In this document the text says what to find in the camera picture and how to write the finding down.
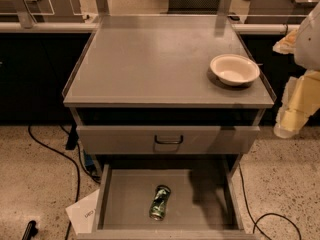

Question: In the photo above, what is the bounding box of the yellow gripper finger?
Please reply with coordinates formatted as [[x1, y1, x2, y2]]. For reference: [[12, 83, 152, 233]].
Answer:
[[273, 71, 320, 139], [273, 29, 298, 54]]

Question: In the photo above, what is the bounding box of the green soda can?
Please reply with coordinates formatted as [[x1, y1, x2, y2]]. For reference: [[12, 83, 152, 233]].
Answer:
[[149, 185, 171, 221]]

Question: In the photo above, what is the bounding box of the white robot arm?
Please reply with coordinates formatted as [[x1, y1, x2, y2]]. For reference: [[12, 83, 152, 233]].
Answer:
[[273, 3, 320, 138]]

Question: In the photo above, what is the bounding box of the grey drawer cabinet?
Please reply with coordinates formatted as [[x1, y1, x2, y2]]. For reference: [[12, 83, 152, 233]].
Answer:
[[61, 14, 277, 240]]

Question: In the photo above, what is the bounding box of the open grey middle drawer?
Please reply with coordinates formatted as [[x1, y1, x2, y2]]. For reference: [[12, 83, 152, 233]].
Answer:
[[78, 160, 258, 240]]

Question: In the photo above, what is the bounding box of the grey top drawer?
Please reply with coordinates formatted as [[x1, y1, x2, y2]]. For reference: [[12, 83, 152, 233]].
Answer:
[[77, 126, 260, 155]]

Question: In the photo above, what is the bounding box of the grey background desk right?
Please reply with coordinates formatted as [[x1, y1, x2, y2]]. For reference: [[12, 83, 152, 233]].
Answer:
[[245, 0, 320, 24]]

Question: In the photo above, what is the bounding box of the grey background desk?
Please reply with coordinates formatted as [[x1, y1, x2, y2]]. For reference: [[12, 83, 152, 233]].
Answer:
[[0, 0, 84, 23], [245, 0, 320, 24]]

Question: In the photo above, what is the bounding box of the white bowl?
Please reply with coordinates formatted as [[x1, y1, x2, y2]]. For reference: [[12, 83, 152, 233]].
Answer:
[[210, 54, 260, 86]]

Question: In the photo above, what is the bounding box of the white paper sheet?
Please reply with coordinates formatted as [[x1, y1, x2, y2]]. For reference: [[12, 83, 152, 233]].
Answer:
[[66, 190, 99, 235]]

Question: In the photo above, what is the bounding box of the grey background desk left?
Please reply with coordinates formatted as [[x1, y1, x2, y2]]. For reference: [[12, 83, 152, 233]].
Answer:
[[0, 0, 84, 23]]

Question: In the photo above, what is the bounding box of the black object on floor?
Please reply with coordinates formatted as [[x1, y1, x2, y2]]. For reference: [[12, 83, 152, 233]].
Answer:
[[22, 220, 38, 240]]

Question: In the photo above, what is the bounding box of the black cable on right floor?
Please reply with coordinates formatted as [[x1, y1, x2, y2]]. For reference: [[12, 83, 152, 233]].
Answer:
[[237, 163, 303, 240]]

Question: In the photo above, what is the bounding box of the black cable on floor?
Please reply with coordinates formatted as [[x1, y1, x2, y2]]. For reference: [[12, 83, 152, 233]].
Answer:
[[27, 124, 101, 240], [237, 163, 303, 240]]

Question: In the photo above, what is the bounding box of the black drawer handle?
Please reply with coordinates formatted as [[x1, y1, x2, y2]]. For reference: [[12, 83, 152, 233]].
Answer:
[[154, 135, 184, 145]]

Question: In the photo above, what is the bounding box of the black cable on left floor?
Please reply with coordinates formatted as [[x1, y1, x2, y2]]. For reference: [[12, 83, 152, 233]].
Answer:
[[27, 124, 101, 240]]

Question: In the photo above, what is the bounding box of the white horizontal rail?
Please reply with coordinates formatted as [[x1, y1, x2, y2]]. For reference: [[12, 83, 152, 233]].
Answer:
[[0, 22, 299, 35]]

